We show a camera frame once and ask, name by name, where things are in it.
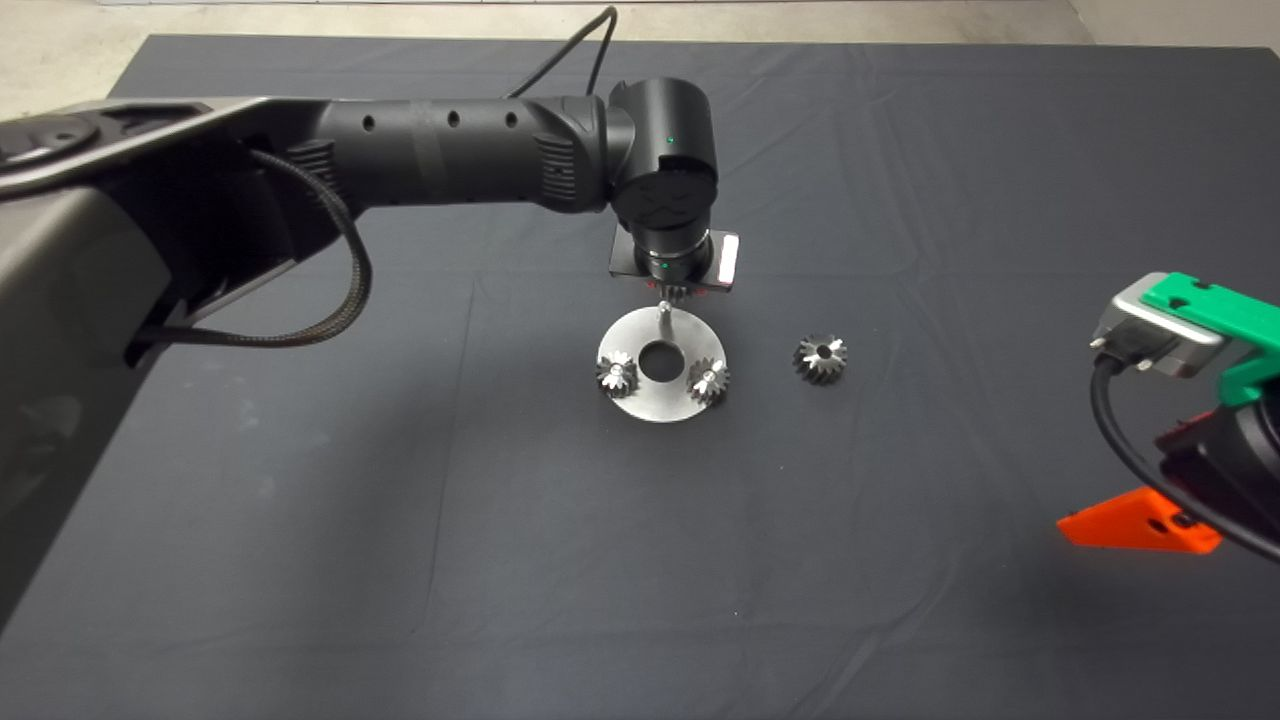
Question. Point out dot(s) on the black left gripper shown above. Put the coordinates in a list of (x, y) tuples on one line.
[(728, 262)]

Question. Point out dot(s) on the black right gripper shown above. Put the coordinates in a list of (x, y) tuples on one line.
[(1215, 475)]

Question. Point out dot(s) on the small steel gear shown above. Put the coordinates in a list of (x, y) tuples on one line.
[(680, 293), (617, 374), (708, 382)]

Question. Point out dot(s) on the large steel gear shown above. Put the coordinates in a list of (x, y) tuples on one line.
[(821, 360)]

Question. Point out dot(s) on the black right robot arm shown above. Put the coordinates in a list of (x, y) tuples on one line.
[(1272, 460)]

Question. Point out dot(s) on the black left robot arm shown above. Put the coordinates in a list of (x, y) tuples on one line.
[(450, 150)]

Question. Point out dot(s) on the round metal plate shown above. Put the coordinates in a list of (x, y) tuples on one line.
[(660, 405)]

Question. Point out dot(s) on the dark grey table cloth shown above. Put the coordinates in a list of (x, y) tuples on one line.
[(900, 150)]

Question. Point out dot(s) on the right silver camera box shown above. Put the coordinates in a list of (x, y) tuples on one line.
[(1150, 330)]

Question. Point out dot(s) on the right green camera mount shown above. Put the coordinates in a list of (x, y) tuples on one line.
[(1230, 310)]

